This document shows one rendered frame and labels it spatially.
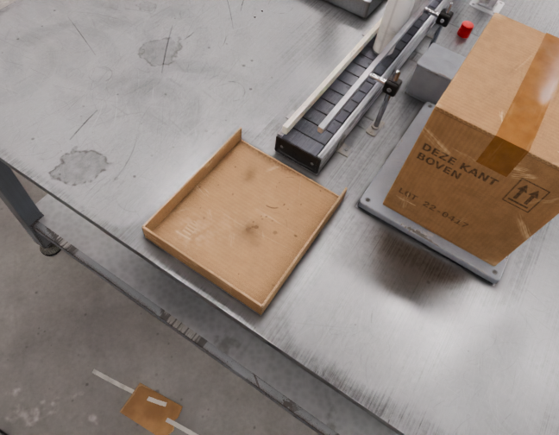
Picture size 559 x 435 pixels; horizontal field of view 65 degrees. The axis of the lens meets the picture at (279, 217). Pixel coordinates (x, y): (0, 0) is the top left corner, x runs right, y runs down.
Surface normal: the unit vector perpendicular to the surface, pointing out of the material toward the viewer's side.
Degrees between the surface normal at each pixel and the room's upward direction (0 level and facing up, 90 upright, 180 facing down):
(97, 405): 0
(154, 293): 0
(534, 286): 0
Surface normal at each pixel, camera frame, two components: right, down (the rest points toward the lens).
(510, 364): 0.10, -0.52
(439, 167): -0.54, 0.69
